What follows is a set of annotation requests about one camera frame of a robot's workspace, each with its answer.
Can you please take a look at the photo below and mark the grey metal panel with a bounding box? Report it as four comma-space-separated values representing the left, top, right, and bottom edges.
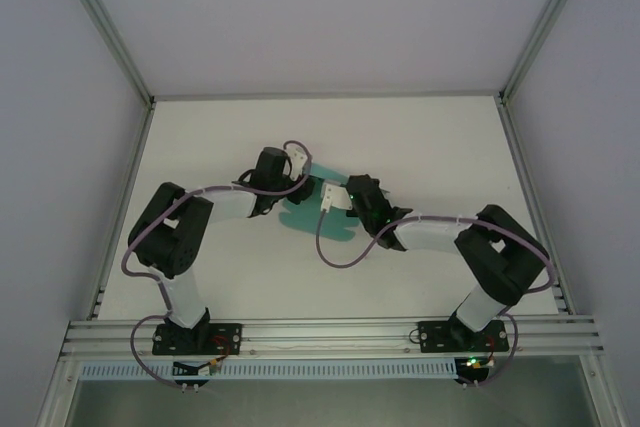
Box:
64, 379, 601, 427

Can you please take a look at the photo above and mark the pale slotted cable duct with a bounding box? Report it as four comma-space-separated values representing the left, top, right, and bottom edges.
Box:
79, 359, 459, 381

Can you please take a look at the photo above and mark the aluminium frame post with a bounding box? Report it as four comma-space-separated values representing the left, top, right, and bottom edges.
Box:
498, 0, 599, 108
49, 0, 155, 108

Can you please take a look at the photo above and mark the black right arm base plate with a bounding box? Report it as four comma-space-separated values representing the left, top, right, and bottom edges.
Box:
418, 319, 510, 354

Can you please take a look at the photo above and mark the teal corrugated cardboard box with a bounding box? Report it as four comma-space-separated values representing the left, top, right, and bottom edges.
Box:
277, 159, 359, 243

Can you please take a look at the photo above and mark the aluminium mounting rail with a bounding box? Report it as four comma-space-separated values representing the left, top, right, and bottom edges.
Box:
59, 317, 606, 361

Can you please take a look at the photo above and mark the aluminium table edge rail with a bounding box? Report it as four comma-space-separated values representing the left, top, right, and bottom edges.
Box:
499, 100, 574, 319
88, 101, 157, 322
152, 89, 504, 103

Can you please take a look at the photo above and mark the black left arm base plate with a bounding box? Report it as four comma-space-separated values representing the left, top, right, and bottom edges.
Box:
151, 321, 245, 356

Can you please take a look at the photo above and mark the small wired connector board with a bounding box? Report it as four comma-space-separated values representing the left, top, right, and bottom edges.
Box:
172, 357, 224, 392
455, 355, 496, 389

